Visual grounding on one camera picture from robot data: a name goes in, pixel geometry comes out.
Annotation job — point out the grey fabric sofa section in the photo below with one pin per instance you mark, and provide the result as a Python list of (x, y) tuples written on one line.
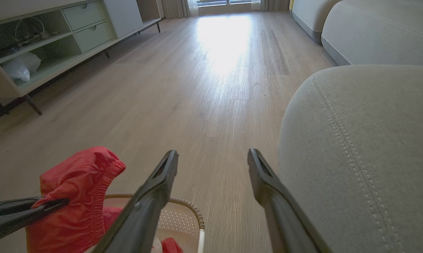
[(309, 15), (383, 31)]

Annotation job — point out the grey window curtain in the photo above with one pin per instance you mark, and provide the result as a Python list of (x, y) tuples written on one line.
[(274, 4), (176, 7)]

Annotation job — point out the white woven-rim laundry basket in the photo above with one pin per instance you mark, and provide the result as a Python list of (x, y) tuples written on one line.
[(183, 225)]

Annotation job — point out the white plastic bag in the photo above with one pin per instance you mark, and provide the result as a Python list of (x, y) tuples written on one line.
[(19, 68)]

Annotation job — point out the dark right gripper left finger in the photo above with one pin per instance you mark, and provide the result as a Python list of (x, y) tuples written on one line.
[(144, 214)]

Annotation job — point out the pale green cabinet drawer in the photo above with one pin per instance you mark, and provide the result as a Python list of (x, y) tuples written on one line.
[(84, 14), (93, 36)]

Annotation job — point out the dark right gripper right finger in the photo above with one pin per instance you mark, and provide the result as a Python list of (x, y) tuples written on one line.
[(285, 214)]

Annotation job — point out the white low media cabinet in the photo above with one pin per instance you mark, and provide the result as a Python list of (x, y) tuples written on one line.
[(125, 17)]

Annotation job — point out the bright window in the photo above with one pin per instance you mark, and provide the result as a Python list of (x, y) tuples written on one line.
[(223, 2)]

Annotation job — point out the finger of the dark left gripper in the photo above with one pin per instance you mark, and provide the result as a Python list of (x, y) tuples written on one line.
[(18, 219), (7, 207)]

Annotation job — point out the red white sports shorts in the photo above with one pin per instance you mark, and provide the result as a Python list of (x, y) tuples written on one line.
[(81, 175)]

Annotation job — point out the grey sofa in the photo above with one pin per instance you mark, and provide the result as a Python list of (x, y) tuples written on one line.
[(373, 158)]

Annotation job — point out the red white striped jersey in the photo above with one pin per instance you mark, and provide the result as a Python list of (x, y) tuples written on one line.
[(171, 246)]

